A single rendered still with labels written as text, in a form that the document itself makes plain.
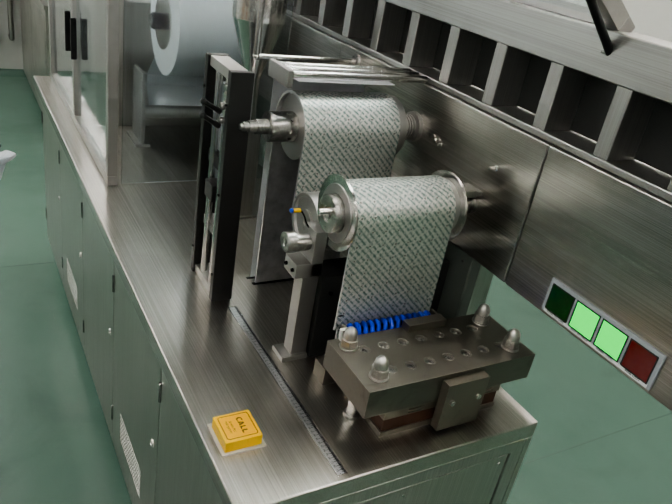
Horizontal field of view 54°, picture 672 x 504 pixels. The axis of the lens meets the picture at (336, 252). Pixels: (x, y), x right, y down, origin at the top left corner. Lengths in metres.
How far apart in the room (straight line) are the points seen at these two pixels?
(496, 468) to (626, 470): 1.53
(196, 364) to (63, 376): 1.46
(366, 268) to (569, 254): 0.37
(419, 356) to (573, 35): 0.64
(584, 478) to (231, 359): 1.76
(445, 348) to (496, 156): 0.40
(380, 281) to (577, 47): 0.55
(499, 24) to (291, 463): 0.92
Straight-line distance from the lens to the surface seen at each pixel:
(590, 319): 1.25
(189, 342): 1.45
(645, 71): 1.18
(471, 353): 1.34
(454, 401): 1.29
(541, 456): 2.84
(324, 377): 1.36
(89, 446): 2.51
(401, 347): 1.30
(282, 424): 1.27
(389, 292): 1.34
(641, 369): 1.21
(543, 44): 1.32
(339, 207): 1.22
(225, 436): 1.20
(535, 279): 1.33
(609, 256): 1.22
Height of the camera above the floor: 1.75
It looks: 27 degrees down
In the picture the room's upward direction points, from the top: 10 degrees clockwise
